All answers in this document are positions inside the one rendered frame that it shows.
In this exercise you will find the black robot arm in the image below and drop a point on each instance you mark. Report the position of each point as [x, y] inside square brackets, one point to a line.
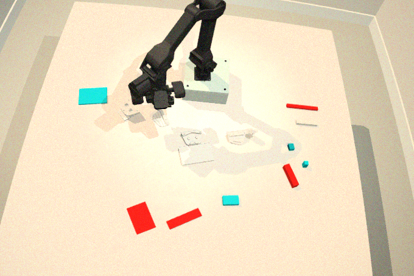
[161, 56]

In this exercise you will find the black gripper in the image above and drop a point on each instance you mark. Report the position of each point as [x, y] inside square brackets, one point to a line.
[177, 88]

